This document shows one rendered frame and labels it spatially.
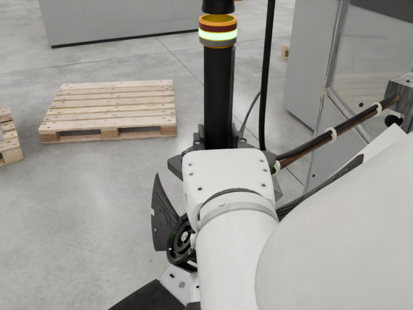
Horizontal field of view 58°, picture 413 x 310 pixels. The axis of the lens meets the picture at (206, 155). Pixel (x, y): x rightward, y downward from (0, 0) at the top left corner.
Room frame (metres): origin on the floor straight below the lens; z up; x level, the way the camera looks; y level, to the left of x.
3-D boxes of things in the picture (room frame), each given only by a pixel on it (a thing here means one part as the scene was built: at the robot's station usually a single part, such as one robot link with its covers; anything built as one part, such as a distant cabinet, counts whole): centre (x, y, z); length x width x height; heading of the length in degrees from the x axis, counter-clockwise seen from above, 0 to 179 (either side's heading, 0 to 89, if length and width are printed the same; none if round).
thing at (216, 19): (0.43, -0.01, 1.65); 0.04 x 0.04 x 0.03
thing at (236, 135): (0.42, -0.05, 1.50); 0.07 x 0.03 x 0.03; 5
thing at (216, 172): (0.32, -0.02, 1.50); 0.11 x 0.10 x 0.07; 5
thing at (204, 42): (0.43, -0.01, 1.64); 0.04 x 0.04 x 0.01
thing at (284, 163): (0.63, -0.25, 1.39); 0.54 x 0.01 x 0.01; 130
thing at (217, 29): (0.43, -0.01, 1.66); 0.04 x 0.04 x 0.01
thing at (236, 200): (0.26, -0.03, 1.50); 0.09 x 0.03 x 0.08; 95
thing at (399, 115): (0.81, -0.47, 1.33); 0.05 x 0.04 x 0.05; 130
